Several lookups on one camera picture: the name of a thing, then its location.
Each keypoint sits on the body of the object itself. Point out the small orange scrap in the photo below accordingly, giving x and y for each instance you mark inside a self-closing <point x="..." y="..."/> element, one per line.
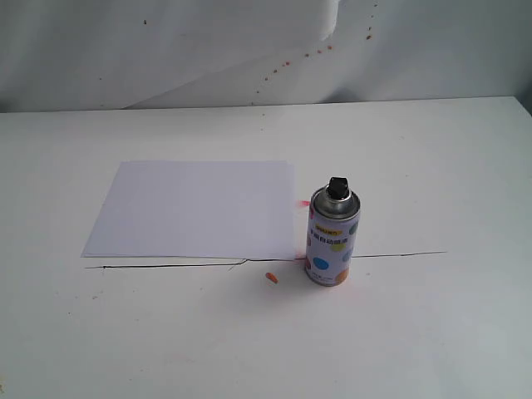
<point x="271" y="277"/>

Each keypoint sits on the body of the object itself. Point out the white backdrop cloth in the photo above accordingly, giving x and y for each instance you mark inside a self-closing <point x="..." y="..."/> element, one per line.
<point x="88" y="55"/>

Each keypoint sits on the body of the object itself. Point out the white dotted spray paint can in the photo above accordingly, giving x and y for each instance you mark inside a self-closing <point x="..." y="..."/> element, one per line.
<point x="333" y="219"/>

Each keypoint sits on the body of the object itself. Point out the white paper sheet stack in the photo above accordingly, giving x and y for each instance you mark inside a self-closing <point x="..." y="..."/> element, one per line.
<point x="197" y="209"/>

